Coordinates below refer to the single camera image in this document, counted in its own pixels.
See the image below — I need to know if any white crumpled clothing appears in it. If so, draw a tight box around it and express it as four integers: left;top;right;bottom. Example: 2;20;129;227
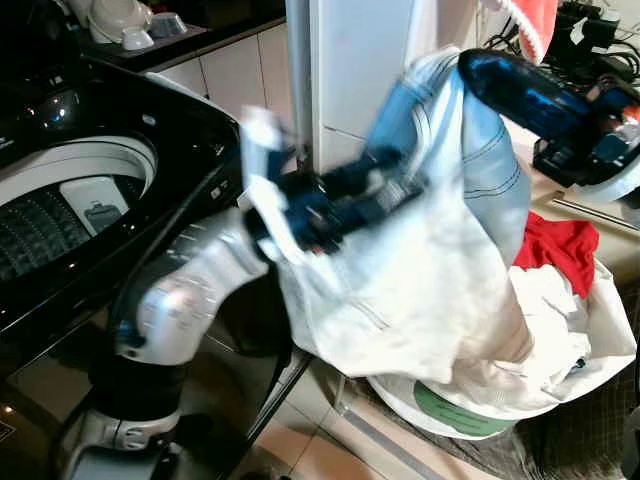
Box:
455;262;639;406

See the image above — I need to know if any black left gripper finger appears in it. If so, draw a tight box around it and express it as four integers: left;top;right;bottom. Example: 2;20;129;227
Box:
345;148;411;189
350;180;426;217

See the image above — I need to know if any white kitchen cabinet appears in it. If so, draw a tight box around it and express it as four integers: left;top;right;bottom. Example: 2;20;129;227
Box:
150;24;293;136

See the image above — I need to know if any white and blue denim garment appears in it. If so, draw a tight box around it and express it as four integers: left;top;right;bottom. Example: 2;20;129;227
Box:
278;48;537;387

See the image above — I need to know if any black top-load washing machine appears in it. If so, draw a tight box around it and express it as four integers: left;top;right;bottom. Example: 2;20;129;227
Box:
0;52;248;379

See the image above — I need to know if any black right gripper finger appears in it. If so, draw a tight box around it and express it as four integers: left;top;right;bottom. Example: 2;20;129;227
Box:
460;50;593;139

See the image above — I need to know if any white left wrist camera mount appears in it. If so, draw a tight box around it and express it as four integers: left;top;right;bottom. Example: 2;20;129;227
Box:
238;104;303;267

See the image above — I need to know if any white pillar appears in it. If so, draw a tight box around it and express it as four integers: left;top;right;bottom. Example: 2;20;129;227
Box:
285;0;463;173

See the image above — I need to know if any red cloth with white trim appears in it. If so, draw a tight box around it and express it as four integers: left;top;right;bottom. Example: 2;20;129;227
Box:
480;0;560;63

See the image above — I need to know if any grey cup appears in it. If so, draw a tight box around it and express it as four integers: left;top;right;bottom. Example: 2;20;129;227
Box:
150;12;190;40

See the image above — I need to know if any black cable bundle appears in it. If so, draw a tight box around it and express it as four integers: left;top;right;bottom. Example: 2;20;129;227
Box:
545;0;640;86

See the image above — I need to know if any grey washer drum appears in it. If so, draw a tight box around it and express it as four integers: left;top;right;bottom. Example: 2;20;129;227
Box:
0;135;159;283

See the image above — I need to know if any white laundry basket green label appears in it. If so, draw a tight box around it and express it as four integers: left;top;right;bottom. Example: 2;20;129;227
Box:
365;372;526;442

